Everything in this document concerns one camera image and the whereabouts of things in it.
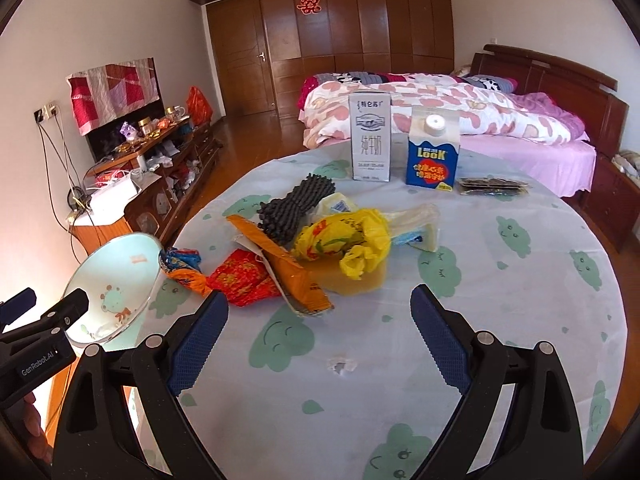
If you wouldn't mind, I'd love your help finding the white box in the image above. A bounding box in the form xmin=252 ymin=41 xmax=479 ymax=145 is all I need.
xmin=89 ymin=180 xmax=141 ymax=217

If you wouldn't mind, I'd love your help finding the grey cloth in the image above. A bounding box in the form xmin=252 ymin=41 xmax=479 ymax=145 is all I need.
xmin=612 ymin=149 xmax=640 ymax=184

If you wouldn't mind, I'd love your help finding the red patterned packet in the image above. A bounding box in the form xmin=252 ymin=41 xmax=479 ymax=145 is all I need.
xmin=207 ymin=250 xmax=281 ymax=307

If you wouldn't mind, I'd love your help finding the orange packet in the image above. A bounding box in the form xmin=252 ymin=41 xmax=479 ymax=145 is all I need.
xmin=226 ymin=215 xmax=336 ymax=317

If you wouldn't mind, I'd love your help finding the light blue plastic basin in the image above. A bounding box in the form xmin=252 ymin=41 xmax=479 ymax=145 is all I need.
xmin=64 ymin=232 xmax=163 ymax=346

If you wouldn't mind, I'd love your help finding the black television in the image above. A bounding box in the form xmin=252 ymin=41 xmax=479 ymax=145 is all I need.
xmin=85 ymin=105 xmax=166 ymax=162

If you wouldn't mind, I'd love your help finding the wooden nightstand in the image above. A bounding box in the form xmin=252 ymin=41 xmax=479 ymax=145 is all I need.
xmin=582 ymin=152 xmax=640 ymax=253

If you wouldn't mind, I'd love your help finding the orange red plastic bag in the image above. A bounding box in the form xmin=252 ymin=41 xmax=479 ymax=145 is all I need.
xmin=186 ymin=86 xmax=213 ymax=126

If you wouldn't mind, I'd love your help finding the white milk carton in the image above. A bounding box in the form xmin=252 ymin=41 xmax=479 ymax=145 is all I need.
xmin=348 ymin=92 xmax=392 ymax=182

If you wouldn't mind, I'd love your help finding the blue orange wrapper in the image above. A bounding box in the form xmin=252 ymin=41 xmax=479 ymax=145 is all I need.
xmin=159 ymin=247 xmax=213 ymax=297

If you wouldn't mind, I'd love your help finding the amber translucent bag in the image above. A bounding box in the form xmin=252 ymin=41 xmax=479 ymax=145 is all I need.
xmin=320 ymin=255 xmax=389 ymax=297

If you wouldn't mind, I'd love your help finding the red patchwork cloth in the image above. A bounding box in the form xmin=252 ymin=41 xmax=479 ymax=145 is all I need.
xmin=66 ymin=56 xmax=162 ymax=136

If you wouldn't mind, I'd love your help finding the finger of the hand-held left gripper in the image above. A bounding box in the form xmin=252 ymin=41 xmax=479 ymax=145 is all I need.
xmin=0 ymin=287 xmax=39 ymax=327
xmin=39 ymin=288 xmax=90 ymax=335

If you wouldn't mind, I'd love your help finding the wooden wardrobe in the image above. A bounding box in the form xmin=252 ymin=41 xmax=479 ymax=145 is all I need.
xmin=183 ymin=0 xmax=456 ymax=121

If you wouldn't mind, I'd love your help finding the pink bed sheet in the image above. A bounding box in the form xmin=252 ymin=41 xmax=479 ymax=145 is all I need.
xmin=450 ymin=132 xmax=598 ymax=199

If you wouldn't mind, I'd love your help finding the dark snack packet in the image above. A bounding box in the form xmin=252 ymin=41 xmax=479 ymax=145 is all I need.
xmin=457 ymin=177 xmax=531 ymax=197

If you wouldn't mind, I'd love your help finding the blue drink carton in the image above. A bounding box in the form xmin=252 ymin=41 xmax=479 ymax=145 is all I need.
xmin=405 ymin=107 xmax=462 ymax=192

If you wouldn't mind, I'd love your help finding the bundle of cables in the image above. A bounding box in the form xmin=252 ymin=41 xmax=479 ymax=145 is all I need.
xmin=37 ymin=120 xmax=99 ymax=261

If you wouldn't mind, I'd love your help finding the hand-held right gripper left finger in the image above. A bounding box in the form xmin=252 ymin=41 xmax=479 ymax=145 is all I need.
xmin=50 ymin=290 xmax=231 ymax=480

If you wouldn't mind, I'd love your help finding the wooden bed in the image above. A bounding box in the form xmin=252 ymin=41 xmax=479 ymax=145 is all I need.
xmin=470 ymin=44 xmax=630 ymax=253

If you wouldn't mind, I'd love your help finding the heart print duvet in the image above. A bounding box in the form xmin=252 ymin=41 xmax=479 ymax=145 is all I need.
xmin=299 ymin=80 xmax=591 ymax=149

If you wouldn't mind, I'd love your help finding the wooden door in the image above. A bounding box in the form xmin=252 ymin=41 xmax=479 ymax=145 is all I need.
xmin=206 ymin=2 xmax=277 ymax=117

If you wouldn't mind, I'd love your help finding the black foam net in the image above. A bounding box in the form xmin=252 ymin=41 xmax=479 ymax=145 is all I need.
xmin=257 ymin=172 xmax=337 ymax=247

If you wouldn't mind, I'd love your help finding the cream bag with blue label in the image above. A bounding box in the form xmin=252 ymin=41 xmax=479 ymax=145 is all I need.
xmin=387 ymin=204 xmax=441 ymax=252

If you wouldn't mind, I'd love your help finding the white labelled packet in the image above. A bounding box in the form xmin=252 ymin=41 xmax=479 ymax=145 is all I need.
xmin=315 ymin=192 xmax=359 ymax=221

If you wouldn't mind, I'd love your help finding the patchwork quilt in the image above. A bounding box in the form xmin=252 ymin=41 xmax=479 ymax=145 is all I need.
xmin=300 ymin=71 xmax=518 ymax=94

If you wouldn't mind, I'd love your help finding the yellow plastic bag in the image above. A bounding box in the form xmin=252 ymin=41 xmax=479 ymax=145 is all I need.
xmin=292 ymin=208 xmax=392 ymax=281

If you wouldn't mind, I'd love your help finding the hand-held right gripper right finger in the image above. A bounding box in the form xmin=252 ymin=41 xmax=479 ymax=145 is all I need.
xmin=410 ymin=284 xmax=586 ymax=480

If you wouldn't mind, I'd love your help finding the person's left hand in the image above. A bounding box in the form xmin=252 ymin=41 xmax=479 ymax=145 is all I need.
xmin=22 ymin=392 xmax=54 ymax=464

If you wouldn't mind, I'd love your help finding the wooden television cabinet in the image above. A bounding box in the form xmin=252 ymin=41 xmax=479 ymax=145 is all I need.
xmin=70 ymin=120 xmax=221 ymax=266

